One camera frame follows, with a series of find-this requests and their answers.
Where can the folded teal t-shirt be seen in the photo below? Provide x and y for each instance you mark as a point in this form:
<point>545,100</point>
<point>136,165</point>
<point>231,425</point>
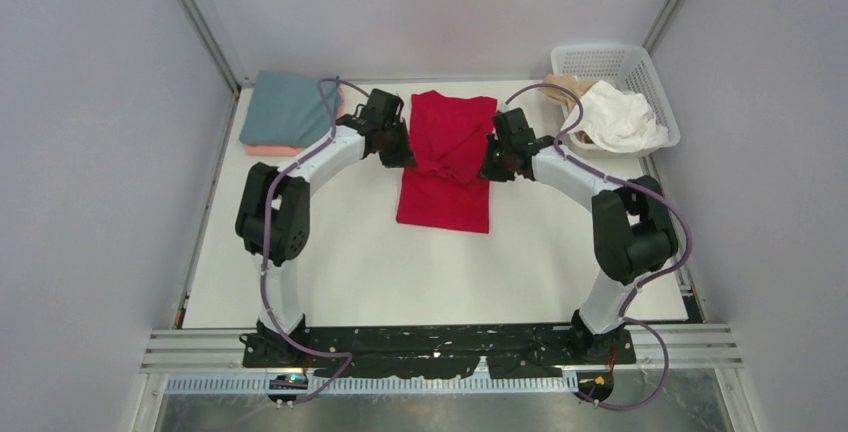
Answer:
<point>278,81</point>

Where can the beige t-shirt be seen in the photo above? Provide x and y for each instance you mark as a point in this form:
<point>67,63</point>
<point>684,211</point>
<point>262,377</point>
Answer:
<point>556,96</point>

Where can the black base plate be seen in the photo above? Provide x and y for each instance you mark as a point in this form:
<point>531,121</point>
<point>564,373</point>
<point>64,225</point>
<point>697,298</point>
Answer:
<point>530,350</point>

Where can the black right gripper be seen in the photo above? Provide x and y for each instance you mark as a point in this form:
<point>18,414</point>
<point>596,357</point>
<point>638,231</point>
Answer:
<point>487,170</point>

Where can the red t-shirt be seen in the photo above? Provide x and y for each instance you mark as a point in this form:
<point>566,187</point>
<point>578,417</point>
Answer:
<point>448,136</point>

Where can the folded pink t-shirt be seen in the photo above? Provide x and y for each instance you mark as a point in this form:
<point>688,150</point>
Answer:
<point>275,150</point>

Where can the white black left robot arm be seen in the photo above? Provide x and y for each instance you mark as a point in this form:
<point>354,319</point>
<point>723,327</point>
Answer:
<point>273,219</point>

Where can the white t-shirt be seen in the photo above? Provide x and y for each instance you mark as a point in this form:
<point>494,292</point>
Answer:
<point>613,120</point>

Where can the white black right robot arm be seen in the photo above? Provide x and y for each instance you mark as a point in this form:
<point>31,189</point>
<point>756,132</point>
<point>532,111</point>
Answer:
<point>632,231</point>

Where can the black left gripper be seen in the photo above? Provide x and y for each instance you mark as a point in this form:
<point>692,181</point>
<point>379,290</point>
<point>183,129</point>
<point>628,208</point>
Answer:
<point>405,158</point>

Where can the white plastic laundry basket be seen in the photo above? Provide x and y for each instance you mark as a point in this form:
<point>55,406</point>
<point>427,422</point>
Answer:
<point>628,68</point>

